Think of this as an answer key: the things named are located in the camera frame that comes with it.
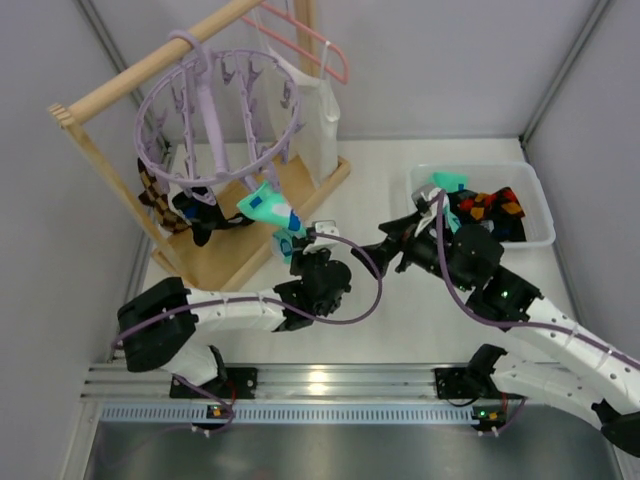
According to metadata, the mint green sock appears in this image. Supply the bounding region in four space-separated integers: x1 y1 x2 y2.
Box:
426 172 468 233
237 181 306 264

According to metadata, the black sock with grey patches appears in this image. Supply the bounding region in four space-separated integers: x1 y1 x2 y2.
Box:
480 216 527 243

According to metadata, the black red yellow argyle sock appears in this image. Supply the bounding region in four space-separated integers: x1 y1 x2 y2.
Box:
448 187 525 222

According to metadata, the black blue sock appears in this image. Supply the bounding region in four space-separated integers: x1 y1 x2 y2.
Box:
172 186 254 247

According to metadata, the purple round clip hanger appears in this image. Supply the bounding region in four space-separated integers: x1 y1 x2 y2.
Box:
134 30 303 191

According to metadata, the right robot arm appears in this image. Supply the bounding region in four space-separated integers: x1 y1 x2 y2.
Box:
352 214 639 456

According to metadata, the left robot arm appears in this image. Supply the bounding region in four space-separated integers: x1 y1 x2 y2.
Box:
117 249 352 392

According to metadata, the white garment on hanger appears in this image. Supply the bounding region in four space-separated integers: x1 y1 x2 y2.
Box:
257 31 341 187

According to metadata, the pink clothes hanger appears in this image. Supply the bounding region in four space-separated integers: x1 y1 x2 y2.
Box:
241 1 350 85

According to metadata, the white plastic basket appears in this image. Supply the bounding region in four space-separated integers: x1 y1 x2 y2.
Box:
405 162 556 250

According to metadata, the black tan argyle sock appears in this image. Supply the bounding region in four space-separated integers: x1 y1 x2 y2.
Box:
137 158 190 234

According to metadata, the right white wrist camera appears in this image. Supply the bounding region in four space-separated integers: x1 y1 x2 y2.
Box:
411 184 448 237

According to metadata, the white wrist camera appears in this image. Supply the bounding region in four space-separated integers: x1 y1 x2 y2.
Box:
411 184 448 237
303 220 339 255

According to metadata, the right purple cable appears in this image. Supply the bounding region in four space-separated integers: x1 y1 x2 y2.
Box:
435 191 640 436

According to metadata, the purple cable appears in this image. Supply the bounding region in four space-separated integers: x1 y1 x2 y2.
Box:
435 191 640 436
110 229 385 436

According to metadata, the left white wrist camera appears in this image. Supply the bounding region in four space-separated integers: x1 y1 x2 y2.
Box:
303 220 339 255

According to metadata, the aluminium mounting rail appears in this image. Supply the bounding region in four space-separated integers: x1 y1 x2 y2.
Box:
82 361 626 404

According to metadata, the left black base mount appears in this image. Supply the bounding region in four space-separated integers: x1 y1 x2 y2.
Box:
169 367 258 401

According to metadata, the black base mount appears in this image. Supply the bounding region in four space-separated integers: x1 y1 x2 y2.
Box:
169 367 258 401
434 367 478 400

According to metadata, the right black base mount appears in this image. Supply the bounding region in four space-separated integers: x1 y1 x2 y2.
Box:
434 367 478 400

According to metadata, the grey slotted cable duct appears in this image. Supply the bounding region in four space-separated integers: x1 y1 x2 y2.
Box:
100 403 502 426

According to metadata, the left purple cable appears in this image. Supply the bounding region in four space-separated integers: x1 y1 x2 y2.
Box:
110 229 385 436

